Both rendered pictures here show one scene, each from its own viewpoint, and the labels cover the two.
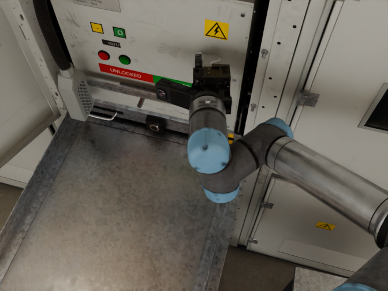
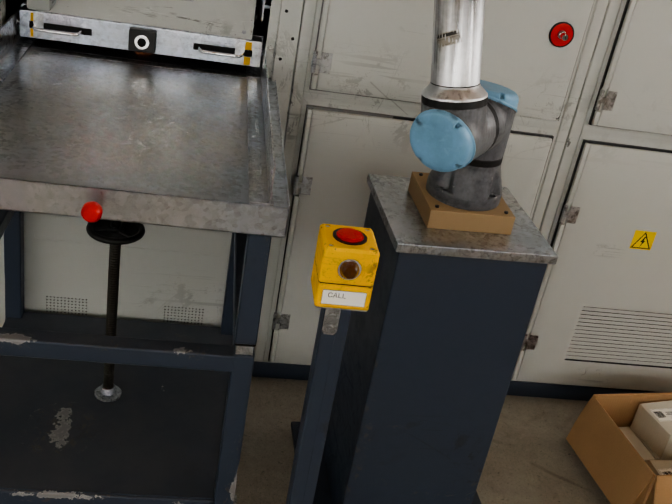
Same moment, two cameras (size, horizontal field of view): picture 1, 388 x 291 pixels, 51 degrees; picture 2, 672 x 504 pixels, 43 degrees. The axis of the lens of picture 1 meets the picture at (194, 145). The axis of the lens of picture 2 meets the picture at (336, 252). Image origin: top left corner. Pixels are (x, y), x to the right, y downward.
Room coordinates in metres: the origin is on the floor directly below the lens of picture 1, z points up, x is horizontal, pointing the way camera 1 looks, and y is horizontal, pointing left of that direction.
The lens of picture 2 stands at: (-1.21, 0.49, 1.44)
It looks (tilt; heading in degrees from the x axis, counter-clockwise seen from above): 27 degrees down; 334
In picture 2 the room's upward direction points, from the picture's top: 10 degrees clockwise
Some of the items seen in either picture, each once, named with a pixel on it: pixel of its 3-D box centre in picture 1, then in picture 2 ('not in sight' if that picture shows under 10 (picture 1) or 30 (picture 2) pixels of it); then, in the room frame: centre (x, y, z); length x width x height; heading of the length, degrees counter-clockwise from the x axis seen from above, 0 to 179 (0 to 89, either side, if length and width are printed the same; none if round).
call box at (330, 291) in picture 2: not in sight; (344, 266); (-0.23, -0.01, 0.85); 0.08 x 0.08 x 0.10; 74
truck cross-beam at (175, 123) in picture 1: (159, 115); (144, 36); (0.76, 0.11, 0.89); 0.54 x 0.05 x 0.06; 74
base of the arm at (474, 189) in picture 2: not in sight; (468, 171); (0.13, -0.42, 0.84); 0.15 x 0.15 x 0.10
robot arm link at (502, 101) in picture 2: not in sight; (481, 116); (0.12, -0.41, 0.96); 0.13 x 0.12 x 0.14; 127
